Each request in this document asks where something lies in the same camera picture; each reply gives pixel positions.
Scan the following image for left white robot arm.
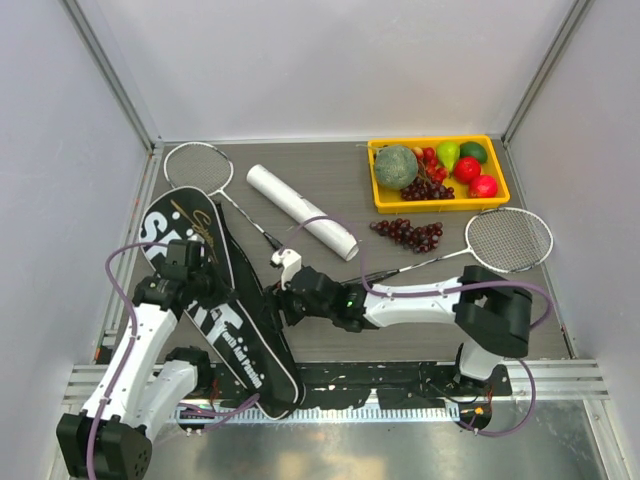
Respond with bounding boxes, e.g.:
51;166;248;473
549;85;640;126
56;240;231;479

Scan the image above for badminton racket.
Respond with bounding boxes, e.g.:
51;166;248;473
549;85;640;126
364;207;554;283
163;142;282;250

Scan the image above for green lime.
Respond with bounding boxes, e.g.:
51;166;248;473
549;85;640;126
460;141;488;164

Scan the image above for red cherries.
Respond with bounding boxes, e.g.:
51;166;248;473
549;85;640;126
411;147;449;183

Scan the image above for red apple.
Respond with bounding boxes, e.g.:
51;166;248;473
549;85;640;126
452;156;482;185

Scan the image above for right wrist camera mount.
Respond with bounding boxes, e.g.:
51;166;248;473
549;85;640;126
271;248;302;291

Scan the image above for aluminium frame bars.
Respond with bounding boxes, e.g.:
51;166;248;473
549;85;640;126
59;0;166;156

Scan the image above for yellow plastic tray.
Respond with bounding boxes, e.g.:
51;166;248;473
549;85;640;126
366;135;511;214

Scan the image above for white slotted cable duct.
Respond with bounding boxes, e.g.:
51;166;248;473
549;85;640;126
174;402;461;426

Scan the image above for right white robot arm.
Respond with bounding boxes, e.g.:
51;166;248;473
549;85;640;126
267;265;532;394

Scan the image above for red pomegranate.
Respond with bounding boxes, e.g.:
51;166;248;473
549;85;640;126
468;175;499;198

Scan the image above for grape bunch in tray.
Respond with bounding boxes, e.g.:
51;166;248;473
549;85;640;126
400;177;455;201

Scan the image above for dark red grape bunch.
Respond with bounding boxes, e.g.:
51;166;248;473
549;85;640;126
369;218;443;254

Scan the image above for right badminton racket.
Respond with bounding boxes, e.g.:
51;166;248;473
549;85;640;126
364;207;554;283

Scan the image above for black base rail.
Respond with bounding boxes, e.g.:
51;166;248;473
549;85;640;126
207;360;511;409

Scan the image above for green pear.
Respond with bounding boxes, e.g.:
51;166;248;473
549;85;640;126
436;140;460;171

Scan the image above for left badminton racket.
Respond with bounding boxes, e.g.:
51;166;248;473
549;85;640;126
163;142;282;250

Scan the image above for black racket bag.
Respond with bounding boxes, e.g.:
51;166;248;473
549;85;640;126
139;187;305;420

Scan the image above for green netted melon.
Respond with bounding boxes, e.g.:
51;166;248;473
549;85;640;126
374;145;418;190

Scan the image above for white shuttlecock tube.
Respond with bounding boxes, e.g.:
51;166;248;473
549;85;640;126
246;164;359;261

